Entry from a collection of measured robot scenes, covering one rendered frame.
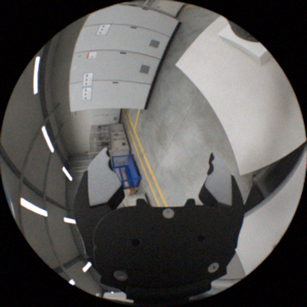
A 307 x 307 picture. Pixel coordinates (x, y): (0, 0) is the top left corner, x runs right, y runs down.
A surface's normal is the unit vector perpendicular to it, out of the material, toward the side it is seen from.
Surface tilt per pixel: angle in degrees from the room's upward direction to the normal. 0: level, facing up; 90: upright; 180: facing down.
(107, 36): 90
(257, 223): 0
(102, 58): 90
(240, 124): 0
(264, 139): 0
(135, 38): 90
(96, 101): 90
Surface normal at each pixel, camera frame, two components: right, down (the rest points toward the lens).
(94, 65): 0.36, 0.76
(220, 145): -0.88, 0.10
